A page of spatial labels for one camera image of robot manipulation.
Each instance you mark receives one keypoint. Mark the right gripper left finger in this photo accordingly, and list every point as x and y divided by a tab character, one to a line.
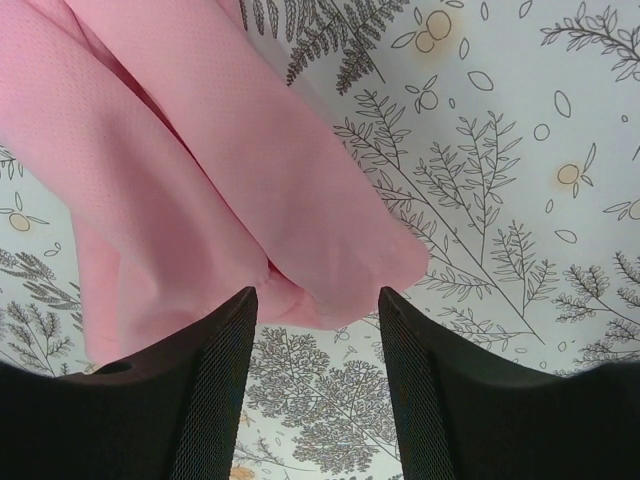
169	411

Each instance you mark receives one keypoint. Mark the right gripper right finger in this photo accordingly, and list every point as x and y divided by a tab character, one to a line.
462	412

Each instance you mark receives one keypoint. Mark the light pink t shirt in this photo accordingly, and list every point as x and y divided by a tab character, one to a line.
191	171

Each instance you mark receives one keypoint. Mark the floral patterned table mat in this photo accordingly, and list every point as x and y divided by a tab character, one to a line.
503	134

